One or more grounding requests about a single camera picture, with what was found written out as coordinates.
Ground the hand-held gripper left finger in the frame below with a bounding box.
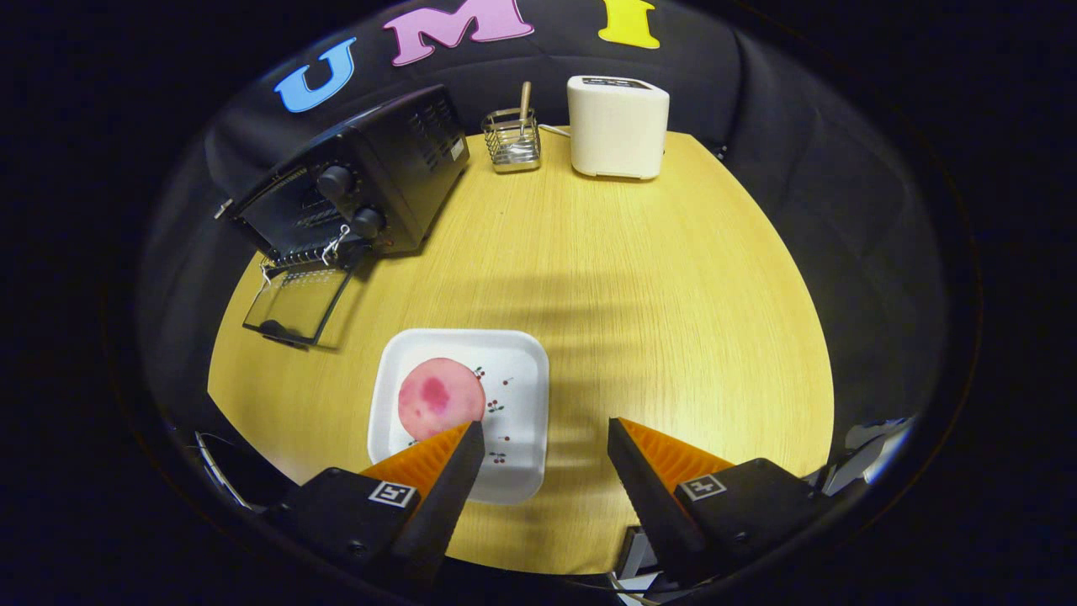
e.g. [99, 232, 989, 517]
[269, 421, 486, 590]

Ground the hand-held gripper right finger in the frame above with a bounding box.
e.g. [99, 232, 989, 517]
[607, 417, 830, 590]

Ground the pink round ham slice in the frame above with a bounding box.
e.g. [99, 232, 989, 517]
[397, 358, 486, 443]

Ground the white square plate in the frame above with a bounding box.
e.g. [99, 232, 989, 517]
[368, 328, 550, 506]

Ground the black toaster oven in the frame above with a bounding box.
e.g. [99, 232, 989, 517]
[215, 84, 470, 348]

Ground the white bread toaster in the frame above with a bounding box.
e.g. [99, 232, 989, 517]
[566, 75, 671, 180]

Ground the white grey equipment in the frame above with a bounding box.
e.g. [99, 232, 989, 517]
[820, 417, 916, 497]

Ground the metal wire utensil holder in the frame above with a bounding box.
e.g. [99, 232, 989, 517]
[481, 108, 542, 174]

